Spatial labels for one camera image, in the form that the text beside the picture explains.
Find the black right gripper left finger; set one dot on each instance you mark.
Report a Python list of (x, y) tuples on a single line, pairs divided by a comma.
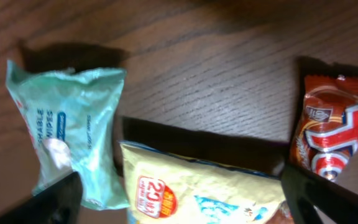
[(58, 204)]

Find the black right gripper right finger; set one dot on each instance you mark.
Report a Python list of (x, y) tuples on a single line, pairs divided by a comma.
[(305, 192)]

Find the orange brown candy bar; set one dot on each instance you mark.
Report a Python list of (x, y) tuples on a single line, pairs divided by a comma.
[(327, 133)]

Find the teal wet wipes pack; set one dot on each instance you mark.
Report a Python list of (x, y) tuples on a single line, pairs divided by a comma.
[(69, 117)]

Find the large yellow snack bag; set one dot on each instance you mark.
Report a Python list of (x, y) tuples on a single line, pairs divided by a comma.
[(167, 188)]

